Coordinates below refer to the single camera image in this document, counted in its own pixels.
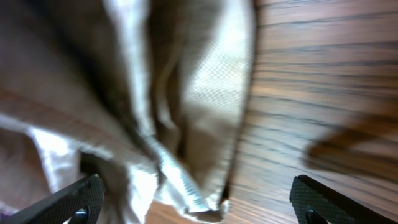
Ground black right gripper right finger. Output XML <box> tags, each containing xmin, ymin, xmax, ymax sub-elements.
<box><xmin>289</xmin><ymin>175</ymin><xmax>397</xmax><ymax>224</ymax></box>

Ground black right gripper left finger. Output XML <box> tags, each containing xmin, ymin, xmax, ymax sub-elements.
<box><xmin>1</xmin><ymin>174</ymin><xmax>105</xmax><ymax>224</ymax></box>

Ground beige khaki shorts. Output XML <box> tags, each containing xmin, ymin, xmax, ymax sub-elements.
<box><xmin>1</xmin><ymin>0</ymin><xmax>256</xmax><ymax>223</ymax></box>

